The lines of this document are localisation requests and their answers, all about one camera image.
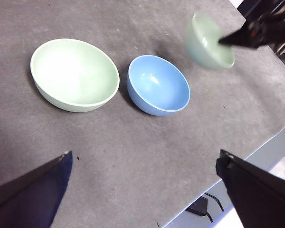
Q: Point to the pale green bowl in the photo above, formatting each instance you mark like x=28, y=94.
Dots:
x=73, y=76
x=202, y=40

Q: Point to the black metal frame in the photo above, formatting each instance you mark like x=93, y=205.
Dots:
x=199, y=206

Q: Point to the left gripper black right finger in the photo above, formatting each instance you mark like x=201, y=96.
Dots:
x=259, y=197

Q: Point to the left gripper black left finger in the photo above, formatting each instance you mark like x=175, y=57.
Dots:
x=26, y=202

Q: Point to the blue bowl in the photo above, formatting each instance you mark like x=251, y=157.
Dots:
x=156, y=90

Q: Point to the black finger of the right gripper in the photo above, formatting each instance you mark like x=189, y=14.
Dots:
x=244, y=38

